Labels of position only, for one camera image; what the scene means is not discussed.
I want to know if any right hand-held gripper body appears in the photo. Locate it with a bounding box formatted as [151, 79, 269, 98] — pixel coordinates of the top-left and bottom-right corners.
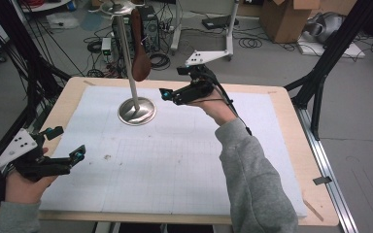
[170, 50, 231, 106]

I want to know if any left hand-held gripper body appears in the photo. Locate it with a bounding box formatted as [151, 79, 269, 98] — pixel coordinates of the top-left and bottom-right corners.
[0, 127, 73, 208]

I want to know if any silver metal stand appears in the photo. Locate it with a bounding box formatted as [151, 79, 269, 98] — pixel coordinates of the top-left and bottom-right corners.
[88, 0, 158, 127]

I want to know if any brown wooden spoon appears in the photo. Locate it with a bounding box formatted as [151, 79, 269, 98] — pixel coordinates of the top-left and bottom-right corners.
[130, 8, 153, 83]

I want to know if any person's right hand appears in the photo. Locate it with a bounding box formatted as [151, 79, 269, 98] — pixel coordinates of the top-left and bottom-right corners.
[187, 90, 238, 127]

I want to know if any person's left hand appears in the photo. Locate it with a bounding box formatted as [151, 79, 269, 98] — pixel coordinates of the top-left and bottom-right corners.
[5, 147, 59, 205]

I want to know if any white stand leg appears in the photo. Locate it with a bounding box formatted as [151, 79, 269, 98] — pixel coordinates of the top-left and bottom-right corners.
[224, 0, 241, 61]
[169, 0, 185, 55]

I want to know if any black computer tower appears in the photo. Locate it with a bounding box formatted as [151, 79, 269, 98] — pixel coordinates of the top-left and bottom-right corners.
[137, 4, 161, 53]

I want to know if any black flat device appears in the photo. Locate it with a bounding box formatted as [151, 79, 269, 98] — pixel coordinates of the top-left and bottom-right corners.
[201, 14, 240, 31]

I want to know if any small white electronics box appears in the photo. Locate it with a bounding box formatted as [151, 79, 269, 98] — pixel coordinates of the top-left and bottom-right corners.
[100, 37, 113, 56]

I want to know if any white grid mat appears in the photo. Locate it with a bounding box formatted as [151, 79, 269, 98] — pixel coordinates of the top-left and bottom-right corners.
[38, 84, 309, 218]

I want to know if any brown cardboard box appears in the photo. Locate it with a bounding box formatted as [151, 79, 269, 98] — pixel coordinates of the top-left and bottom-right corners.
[259, 0, 322, 45]

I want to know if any white round table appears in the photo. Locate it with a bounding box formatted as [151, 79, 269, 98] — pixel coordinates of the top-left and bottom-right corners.
[18, 0, 73, 14]

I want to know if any grey bag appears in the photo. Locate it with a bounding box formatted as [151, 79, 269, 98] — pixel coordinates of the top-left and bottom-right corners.
[304, 12, 346, 45]

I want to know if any grey tape piece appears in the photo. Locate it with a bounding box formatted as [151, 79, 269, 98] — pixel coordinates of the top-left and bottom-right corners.
[312, 176, 333, 186]

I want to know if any white flat board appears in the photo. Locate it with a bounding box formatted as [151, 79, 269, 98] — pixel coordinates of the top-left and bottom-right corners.
[296, 33, 367, 60]

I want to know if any thin wooden stick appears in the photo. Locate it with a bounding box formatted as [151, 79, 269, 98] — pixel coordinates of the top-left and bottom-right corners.
[302, 197, 325, 223]

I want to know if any black cable coil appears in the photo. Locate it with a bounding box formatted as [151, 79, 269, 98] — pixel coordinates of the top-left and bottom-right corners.
[149, 52, 172, 72]
[238, 37, 263, 50]

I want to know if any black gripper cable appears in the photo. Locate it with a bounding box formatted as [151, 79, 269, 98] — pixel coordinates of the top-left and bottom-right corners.
[187, 66, 254, 137]

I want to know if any black frame strut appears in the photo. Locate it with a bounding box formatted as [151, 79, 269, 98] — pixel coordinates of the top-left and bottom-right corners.
[284, 0, 373, 142]
[0, 0, 73, 183]

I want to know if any aluminium frame rail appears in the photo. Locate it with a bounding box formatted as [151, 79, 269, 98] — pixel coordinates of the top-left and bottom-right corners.
[295, 106, 359, 233]

